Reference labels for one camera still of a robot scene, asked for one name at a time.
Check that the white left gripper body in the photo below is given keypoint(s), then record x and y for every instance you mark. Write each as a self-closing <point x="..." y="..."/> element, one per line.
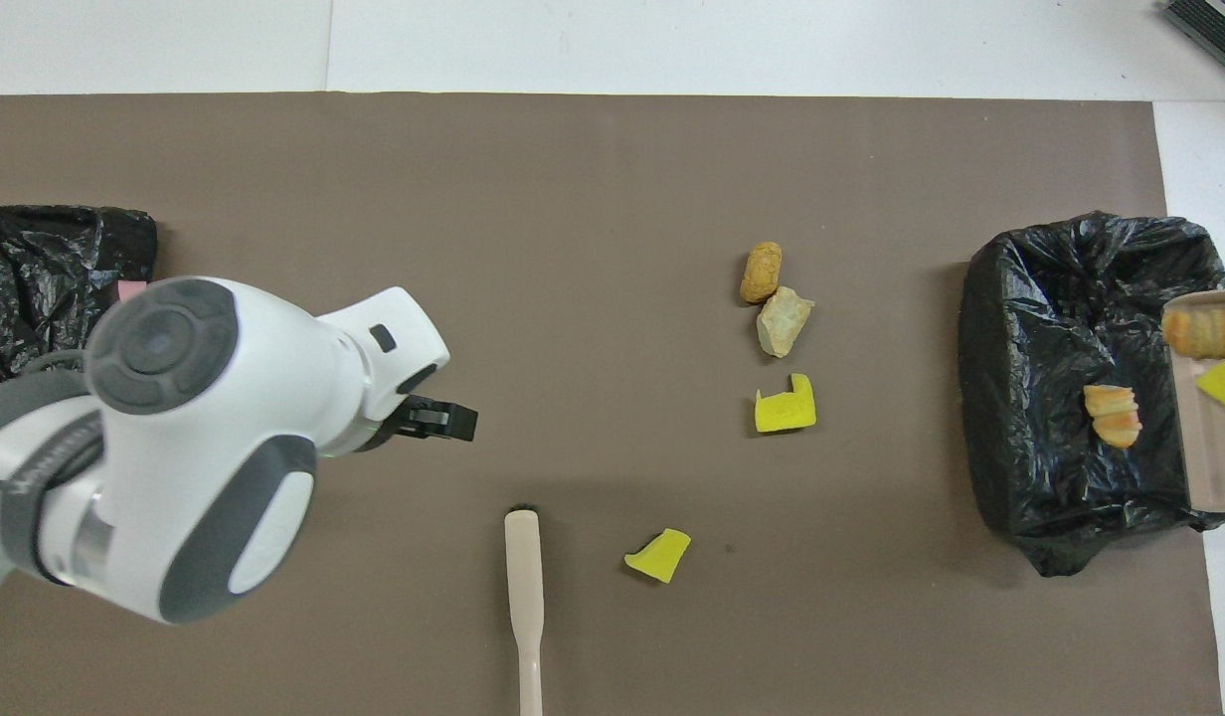
<point x="404" y="343"/>

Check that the beige brush black bristles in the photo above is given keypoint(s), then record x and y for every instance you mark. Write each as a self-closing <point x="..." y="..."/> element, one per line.
<point x="523" y="567"/>

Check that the notched yellow sponge piece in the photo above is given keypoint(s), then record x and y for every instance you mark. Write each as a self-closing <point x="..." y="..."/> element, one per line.
<point x="784" y="411"/>

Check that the brown bread roll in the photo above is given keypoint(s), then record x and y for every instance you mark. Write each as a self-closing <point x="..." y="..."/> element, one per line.
<point x="761" y="271"/>

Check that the orange striped croissant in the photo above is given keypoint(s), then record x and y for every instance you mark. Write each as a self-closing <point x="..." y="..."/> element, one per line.
<point x="1113" y="416"/>

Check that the beige plastic dustpan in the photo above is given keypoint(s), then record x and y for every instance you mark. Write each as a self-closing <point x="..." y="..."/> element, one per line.
<point x="1214" y="457"/>

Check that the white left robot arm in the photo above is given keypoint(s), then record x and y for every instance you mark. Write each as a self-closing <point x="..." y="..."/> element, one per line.
<point x="205" y="447"/>

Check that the pink bin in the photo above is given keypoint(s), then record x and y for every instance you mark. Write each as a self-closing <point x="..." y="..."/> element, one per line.
<point x="130" y="290"/>

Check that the black trash bag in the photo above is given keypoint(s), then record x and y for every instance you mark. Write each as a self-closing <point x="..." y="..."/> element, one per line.
<point x="36" y="259"/>
<point x="1010" y="398"/>

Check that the brown paper table mat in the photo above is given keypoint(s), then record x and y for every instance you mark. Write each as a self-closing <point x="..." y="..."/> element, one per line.
<point x="672" y="149"/>

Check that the dark ribbed grille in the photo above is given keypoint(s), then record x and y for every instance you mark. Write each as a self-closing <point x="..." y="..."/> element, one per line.
<point x="1214" y="25"/>

